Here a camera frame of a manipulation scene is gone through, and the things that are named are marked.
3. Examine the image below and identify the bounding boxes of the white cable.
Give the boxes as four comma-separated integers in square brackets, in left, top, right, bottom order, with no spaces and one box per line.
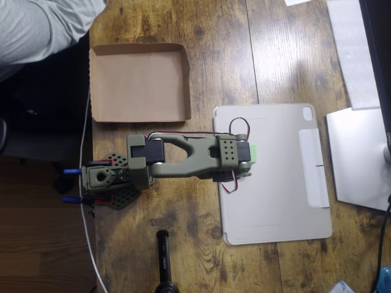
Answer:
[78,91,108,293]

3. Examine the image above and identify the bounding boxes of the tablet in beige folio case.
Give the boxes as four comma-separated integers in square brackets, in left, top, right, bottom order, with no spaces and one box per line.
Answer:
[212,103,333,246]

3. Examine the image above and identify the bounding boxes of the black cable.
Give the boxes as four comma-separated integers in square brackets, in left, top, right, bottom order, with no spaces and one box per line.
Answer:
[370,195,391,293]

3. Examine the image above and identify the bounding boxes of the black computer monitor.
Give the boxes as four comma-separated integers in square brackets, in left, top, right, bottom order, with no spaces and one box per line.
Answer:
[357,0,391,153]

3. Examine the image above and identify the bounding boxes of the silver monitor stand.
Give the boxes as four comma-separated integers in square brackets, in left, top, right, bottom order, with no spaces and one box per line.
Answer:
[325,106,391,212]

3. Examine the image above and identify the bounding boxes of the white and blue packet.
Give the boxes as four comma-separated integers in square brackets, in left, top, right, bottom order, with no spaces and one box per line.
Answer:
[329,280,356,293]

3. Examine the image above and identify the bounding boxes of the red black servo wire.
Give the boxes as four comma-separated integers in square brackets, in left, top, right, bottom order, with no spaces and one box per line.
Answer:
[148,117,252,137]

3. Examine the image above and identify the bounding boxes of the dark perforated base plate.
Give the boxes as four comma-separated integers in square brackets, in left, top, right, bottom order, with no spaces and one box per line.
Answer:
[99,150,143,211]

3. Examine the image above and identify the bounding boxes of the blue handled table clamp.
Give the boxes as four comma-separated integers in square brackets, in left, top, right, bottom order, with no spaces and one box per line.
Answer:
[61,195,113,206]
[63,159,112,175]

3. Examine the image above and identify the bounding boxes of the red white servo wire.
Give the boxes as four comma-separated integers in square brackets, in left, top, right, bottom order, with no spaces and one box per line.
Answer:
[220,169,239,195]

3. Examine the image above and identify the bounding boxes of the grey sheet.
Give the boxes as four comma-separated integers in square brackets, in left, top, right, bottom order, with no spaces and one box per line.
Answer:
[326,0,382,111]

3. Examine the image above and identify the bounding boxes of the person in grey shirt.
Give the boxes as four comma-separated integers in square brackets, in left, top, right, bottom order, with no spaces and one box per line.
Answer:
[0,0,109,82]

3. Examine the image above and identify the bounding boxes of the brown cardboard tray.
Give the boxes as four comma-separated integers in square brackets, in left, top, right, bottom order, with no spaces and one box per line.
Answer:
[88,42,192,123]

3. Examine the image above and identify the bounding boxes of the blue round object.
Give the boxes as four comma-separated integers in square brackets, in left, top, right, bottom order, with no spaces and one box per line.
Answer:
[376,266,391,293]

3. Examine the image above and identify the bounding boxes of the black camera stand pole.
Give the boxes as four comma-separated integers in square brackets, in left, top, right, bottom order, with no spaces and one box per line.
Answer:
[153,230,181,293]

